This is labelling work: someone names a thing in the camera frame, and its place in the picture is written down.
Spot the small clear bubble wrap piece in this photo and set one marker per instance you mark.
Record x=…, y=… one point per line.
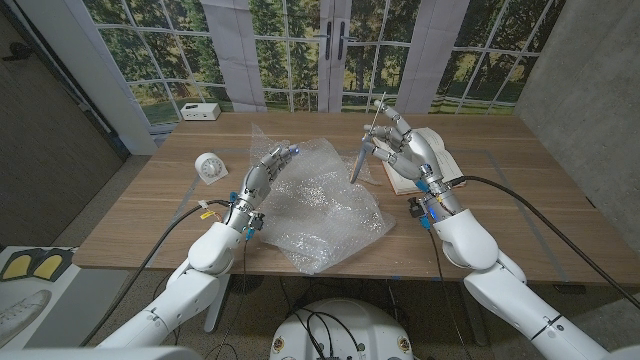
x=370, y=171

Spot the printed forest window backdrop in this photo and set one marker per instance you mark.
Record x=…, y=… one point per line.
x=165, y=50

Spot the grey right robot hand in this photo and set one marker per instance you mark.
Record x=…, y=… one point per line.
x=420, y=155

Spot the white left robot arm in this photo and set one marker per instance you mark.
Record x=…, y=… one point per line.
x=215, y=247

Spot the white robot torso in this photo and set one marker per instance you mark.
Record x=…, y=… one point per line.
x=345, y=330

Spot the white floor mat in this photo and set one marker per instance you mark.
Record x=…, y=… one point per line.
x=62, y=285

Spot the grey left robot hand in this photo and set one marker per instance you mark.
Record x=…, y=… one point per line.
x=257, y=185

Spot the white power socket box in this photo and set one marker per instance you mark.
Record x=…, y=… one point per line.
x=200, y=111

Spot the white table leg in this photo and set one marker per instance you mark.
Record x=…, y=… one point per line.
x=222, y=310

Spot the black and yellow foot pedal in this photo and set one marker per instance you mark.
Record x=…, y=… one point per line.
x=17, y=267
x=47, y=267

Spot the open paperback book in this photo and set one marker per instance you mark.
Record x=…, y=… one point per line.
x=402, y=185

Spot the dark brown door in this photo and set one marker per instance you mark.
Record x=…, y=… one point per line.
x=40, y=150

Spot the white round kitchen timer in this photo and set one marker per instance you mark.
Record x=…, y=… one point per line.
x=210, y=169

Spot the grey table leg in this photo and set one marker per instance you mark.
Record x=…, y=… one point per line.
x=475, y=320

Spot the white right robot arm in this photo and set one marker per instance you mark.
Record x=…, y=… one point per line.
x=467, y=242

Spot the white sneaker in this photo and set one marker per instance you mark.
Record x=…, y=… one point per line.
x=22, y=315

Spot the large clear bubble wrap sheet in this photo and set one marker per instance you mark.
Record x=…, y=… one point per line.
x=310, y=205

